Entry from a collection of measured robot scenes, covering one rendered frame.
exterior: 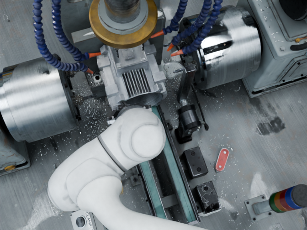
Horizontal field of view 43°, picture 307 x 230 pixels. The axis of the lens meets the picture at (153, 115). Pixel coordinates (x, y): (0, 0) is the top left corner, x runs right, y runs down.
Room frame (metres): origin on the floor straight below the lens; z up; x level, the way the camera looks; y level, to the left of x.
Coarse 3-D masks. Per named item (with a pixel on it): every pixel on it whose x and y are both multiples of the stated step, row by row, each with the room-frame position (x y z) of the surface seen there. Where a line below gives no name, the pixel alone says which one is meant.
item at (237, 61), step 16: (192, 16) 0.70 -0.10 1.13; (208, 16) 0.69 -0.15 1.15; (224, 16) 0.69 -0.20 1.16; (240, 16) 0.69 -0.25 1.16; (224, 32) 0.63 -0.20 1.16; (240, 32) 0.63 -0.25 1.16; (256, 32) 0.65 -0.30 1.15; (208, 48) 0.57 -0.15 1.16; (224, 48) 0.58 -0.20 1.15; (240, 48) 0.59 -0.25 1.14; (256, 48) 0.60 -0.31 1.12; (208, 64) 0.53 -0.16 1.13; (224, 64) 0.54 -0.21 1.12; (240, 64) 0.55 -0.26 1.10; (256, 64) 0.58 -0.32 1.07; (208, 80) 0.50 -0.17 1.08; (224, 80) 0.52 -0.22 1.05
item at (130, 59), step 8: (112, 48) 0.57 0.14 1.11; (128, 48) 0.57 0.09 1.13; (136, 48) 0.57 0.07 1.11; (112, 56) 0.53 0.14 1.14; (120, 56) 0.54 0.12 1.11; (128, 56) 0.54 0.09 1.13; (136, 56) 0.55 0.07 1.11; (144, 56) 0.54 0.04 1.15; (112, 64) 0.53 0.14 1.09; (128, 64) 0.52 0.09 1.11; (136, 64) 0.51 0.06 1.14; (144, 64) 0.52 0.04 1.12; (120, 72) 0.49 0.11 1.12; (128, 72) 0.50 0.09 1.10
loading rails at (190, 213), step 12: (156, 108) 0.45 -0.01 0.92; (168, 120) 0.44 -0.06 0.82; (168, 132) 0.36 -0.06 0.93; (168, 144) 0.32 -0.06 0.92; (168, 156) 0.28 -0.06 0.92; (144, 168) 0.23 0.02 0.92; (168, 168) 0.24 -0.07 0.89; (180, 168) 0.24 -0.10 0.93; (132, 180) 0.20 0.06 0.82; (144, 180) 0.19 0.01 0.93; (180, 180) 0.20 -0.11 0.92; (144, 192) 0.16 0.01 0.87; (156, 192) 0.16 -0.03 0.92; (180, 192) 0.16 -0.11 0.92; (156, 204) 0.12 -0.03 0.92; (168, 204) 0.13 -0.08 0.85; (180, 204) 0.13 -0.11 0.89; (192, 204) 0.12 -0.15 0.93; (156, 216) 0.08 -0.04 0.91; (192, 216) 0.09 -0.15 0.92
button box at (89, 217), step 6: (78, 210) 0.07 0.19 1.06; (72, 216) 0.05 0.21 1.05; (78, 216) 0.05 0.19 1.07; (84, 216) 0.05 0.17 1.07; (90, 216) 0.05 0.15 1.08; (72, 222) 0.04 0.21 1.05; (90, 222) 0.04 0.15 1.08; (96, 222) 0.04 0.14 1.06; (78, 228) 0.02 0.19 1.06; (84, 228) 0.02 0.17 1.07; (90, 228) 0.02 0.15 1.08; (96, 228) 0.02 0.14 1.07; (102, 228) 0.03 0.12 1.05
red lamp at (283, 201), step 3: (285, 189) 0.17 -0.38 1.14; (282, 192) 0.16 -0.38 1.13; (285, 192) 0.15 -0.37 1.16; (282, 195) 0.15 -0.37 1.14; (279, 198) 0.14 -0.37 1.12; (282, 198) 0.14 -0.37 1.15; (282, 201) 0.13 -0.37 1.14; (285, 201) 0.13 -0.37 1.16; (282, 204) 0.12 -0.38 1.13; (285, 204) 0.12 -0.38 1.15; (285, 207) 0.12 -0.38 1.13; (288, 207) 0.12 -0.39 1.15
